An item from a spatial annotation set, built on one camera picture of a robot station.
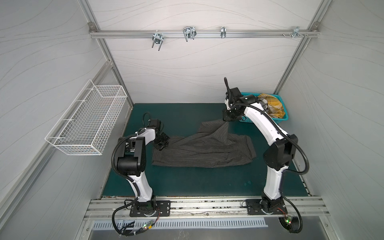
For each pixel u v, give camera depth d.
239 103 0.62
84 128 0.68
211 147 0.96
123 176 0.50
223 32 0.78
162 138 0.88
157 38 0.79
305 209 0.74
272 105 1.07
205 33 0.79
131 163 0.49
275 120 1.01
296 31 0.77
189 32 0.77
